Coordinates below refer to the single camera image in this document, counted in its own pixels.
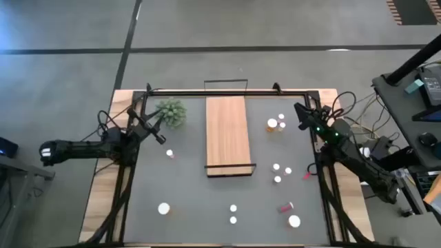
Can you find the small red tag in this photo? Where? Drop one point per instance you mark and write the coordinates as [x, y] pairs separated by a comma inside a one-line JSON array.
[[306, 175]]

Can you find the white printed paper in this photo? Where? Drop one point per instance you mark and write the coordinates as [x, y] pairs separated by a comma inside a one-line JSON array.
[[364, 151]]

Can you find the black power supply box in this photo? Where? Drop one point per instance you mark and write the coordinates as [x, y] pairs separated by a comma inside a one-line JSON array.
[[380, 147]]

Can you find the small pink medicine bottle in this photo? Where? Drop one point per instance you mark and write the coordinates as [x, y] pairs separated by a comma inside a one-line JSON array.
[[169, 153], [288, 171], [281, 116]]

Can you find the dark tablet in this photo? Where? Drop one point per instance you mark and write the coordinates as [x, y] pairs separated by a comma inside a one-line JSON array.
[[430, 116]]

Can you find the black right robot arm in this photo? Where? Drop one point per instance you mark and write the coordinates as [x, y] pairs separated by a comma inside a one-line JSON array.
[[365, 168]]

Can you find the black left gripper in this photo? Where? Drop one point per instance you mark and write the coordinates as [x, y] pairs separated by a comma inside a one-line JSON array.
[[146, 126]]

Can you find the small yellow-green medicine bottle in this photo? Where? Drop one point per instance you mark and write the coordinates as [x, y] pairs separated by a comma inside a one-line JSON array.
[[233, 219]]

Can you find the black device blue light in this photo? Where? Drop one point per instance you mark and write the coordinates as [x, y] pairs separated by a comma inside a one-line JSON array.
[[7, 148]]

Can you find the large orange medicine bottle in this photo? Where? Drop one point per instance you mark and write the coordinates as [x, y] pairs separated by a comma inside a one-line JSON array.
[[272, 124], [164, 208], [294, 221]]

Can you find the brown cardboard box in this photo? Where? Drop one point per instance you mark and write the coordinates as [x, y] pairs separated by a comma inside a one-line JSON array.
[[435, 193]]

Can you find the black pole stand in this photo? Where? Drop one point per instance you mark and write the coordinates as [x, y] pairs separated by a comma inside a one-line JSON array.
[[413, 60]]

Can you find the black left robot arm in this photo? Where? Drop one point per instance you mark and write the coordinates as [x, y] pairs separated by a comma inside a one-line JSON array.
[[86, 149]]

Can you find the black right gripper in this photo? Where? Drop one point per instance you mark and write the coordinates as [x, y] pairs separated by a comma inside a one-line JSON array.
[[307, 118]]

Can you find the black floor mat striped edge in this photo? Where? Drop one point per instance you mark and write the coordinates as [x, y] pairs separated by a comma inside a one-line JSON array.
[[415, 12]]

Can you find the small yellow medicine bottle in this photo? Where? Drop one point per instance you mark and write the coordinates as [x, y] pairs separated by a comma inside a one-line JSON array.
[[282, 125], [276, 167]]

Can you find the small teal box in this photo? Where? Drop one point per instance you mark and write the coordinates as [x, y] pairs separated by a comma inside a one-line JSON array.
[[414, 86]]

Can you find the black power adapter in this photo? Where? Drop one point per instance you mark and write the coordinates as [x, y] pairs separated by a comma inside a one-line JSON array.
[[432, 87]]

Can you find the dark grey side desk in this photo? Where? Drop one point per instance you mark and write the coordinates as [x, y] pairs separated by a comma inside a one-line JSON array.
[[403, 113]]

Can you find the grey metal stand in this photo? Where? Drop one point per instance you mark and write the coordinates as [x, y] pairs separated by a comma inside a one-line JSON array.
[[20, 168]]

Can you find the black metal rig frame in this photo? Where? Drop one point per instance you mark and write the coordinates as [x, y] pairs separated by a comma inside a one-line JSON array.
[[172, 93]]

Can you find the green plant in patterned pot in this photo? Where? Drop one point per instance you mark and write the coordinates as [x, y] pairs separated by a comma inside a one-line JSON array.
[[171, 112]]

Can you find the small blue medicine bottle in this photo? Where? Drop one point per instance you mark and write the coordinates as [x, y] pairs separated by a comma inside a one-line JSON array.
[[233, 208]]

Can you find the black computer mouse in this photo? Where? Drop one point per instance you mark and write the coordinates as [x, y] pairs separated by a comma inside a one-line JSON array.
[[428, 139]]

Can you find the black frame clamp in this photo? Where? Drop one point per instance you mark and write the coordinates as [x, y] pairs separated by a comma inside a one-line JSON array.
[[149, 87], [276, 87]]

